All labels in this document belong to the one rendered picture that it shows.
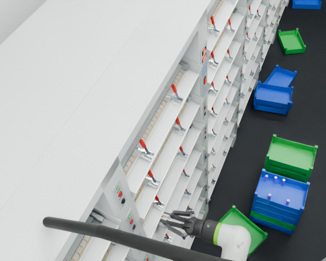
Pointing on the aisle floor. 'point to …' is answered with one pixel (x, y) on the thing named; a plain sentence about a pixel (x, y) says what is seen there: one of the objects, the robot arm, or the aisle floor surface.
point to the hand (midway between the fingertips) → (162, 217)
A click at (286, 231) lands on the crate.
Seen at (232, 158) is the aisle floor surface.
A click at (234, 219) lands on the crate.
